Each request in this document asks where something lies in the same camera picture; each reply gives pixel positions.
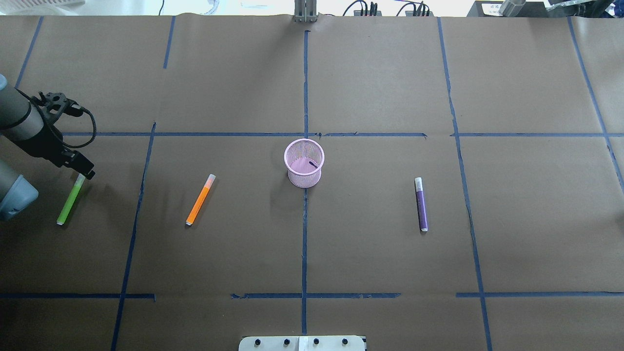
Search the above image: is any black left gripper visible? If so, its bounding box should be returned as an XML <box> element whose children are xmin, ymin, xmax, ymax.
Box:
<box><xmin>38</xmin><ymin>124</ymin><xmax>96</xmax><ymax>180</ymax></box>

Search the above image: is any green highlighter pen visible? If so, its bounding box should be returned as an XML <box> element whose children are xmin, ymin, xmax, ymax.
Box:
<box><xmin>56</xmin><ymin>174</ymin><xmax>86</xmax><ymax>225</ymax></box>

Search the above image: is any orange highlighter pen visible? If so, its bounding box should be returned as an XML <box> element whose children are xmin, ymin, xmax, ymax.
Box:
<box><xmin>185</xmin><ymin>174</ymin><xmax>216</xmax><ymax>226</ymax></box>

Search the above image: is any purple highlighter pen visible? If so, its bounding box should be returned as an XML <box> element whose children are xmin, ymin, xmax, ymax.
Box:
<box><xmin>414</xmin><ymin>177</ymin><xmax>429</xmax><ymax>233</ymax></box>

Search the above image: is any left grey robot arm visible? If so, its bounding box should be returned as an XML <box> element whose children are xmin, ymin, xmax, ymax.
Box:
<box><xmin>0</xmin><ymin>76</ymin><xmax>97</xmax><ymax>225</ymax></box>

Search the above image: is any pink mesh pen holder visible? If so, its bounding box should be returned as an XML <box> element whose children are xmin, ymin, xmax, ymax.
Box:
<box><xmin>283</xmin><ymin>138</ymin><xmax>325</xmax><ymax>189</ymax></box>

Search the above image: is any white mounting plate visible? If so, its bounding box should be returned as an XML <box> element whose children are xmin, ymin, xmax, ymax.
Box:
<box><xmin>238</xmin><ymin>335</ymin><xmax>368</xmax><ymax>351</ymax></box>

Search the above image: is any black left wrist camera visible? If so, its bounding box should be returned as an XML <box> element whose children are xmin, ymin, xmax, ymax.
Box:
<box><xmin>39</xmin><ymin>91</ymin><xmax>84</xmax><ymax>118</ymax></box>

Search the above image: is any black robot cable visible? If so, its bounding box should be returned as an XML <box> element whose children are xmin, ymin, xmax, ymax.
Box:
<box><xmin>29</xmin><ymin>93</ymin><xmax>97</xmax><ymax>149</ymax></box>

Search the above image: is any aluminium frame post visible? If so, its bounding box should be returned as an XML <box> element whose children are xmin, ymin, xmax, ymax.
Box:
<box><xmin>293</xmin><ymin>0</ymin><xmax>318</xmax><ymax>23</ymax></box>

